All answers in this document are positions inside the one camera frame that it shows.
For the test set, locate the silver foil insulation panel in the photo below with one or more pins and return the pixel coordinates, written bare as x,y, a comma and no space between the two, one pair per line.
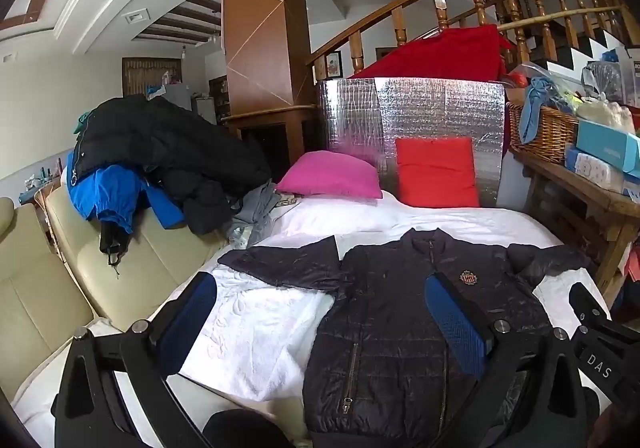
425,108

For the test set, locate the blue jacket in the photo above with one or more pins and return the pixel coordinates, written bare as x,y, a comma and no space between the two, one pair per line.
110,193

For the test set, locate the wicker basket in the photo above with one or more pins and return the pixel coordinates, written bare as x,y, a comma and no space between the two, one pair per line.
547,133

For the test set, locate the red pillow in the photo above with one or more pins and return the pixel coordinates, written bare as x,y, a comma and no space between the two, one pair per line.
435,173

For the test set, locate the pile of black coats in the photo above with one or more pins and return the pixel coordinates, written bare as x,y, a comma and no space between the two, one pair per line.
165,143

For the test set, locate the tissue paper pack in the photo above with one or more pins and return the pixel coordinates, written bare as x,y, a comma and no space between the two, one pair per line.
592,168

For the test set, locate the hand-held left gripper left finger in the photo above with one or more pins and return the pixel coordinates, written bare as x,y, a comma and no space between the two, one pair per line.
187,318

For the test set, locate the blue cloth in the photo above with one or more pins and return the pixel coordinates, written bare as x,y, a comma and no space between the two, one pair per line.
537,101

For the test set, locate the beige leather sofa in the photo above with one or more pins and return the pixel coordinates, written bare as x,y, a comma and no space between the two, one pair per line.
60,278

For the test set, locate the white refrigerator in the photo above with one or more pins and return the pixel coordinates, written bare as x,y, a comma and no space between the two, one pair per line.
205,109

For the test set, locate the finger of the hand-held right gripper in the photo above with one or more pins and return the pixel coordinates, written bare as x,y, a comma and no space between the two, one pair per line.
587,305

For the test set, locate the wooden pillar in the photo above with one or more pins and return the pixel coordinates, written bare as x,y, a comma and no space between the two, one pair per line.
260,28

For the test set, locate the white embossed bed cover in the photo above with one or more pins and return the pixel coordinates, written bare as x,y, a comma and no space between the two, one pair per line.
260,328

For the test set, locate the square recessed ceiling light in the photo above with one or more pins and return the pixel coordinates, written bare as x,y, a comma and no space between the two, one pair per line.
136,16

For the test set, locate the teal cardboard box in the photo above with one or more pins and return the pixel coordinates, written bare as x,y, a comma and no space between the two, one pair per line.
607,146

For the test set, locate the small picture frame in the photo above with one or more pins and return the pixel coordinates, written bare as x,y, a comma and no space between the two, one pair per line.
333,66

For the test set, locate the red blanket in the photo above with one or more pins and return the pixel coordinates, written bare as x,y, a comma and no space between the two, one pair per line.
445,53

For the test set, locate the pink pillow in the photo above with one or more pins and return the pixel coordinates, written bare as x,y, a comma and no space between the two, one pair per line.
330,176

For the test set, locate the clear plastic bag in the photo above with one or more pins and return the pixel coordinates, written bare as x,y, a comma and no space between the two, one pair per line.
607,78

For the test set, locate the bamboo window blind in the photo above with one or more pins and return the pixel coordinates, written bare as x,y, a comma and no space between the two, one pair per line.
150,73

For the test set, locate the dark quilted puffer jacket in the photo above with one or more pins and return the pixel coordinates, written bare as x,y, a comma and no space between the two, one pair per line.
390,318

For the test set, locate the wooden side table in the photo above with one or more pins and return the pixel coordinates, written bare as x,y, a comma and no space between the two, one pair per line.
590,213

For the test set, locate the grey garment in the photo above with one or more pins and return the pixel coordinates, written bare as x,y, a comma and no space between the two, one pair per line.
255,218

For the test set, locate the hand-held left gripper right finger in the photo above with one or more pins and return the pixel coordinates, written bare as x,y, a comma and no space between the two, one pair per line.
457,323

